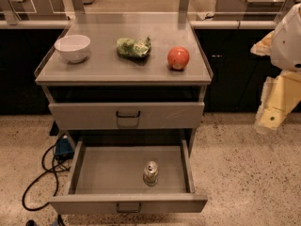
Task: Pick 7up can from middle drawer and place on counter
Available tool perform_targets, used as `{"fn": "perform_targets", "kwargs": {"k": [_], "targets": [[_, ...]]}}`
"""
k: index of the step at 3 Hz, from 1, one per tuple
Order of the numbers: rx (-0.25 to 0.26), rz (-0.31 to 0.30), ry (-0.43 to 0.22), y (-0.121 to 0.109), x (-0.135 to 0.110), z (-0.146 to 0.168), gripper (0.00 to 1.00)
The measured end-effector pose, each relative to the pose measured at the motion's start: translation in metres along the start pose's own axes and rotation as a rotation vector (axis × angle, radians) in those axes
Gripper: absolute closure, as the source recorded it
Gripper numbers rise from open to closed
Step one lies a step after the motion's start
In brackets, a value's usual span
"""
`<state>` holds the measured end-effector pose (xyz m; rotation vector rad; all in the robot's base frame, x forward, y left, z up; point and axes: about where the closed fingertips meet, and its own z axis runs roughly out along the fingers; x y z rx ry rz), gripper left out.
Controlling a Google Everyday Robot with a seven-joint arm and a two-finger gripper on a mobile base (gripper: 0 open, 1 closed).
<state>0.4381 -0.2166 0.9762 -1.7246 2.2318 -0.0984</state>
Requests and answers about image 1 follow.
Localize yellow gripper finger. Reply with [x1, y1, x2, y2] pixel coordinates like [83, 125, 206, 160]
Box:
[250, 31, 274, 57]
[254, 71, 301, 134]

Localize silver green soda can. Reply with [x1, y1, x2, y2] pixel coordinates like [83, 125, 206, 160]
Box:
[143, 161, 159, 186]

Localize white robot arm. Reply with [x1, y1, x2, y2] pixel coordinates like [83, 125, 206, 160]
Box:
[250, 4, 301, 134]

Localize grey background counter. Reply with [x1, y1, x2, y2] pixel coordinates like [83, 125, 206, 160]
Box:
[214, 0, 285, 21]

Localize grey upper drawer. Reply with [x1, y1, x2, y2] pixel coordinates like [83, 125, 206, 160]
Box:
[49, 102, 204, 130]

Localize grey drawer cabinet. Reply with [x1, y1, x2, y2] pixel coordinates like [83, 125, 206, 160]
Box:
[36, 13, 212, 146]

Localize grey open lower drawer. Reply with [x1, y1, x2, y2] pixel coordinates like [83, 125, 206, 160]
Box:
[50, 140, 207, 215]

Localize red apple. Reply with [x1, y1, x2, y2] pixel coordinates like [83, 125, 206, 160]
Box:
[167, 46, 190, 71]

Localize white ceramic bowl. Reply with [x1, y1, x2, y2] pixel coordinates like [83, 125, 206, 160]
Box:
[55, 35, 90, 63]

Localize blue power box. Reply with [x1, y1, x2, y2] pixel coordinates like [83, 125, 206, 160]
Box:
[54, 136, 74, 161]

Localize black upper drawer handle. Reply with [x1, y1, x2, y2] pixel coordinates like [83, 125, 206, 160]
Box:
[116, 110, 141, 119]

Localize black drawer handle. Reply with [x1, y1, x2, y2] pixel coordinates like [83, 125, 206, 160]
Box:
[116, 110, 141, 119]
[116, 202, 142, 214]

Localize black lower drawer handle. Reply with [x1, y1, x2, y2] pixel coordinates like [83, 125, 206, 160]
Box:
[116, 202, 142, 214]

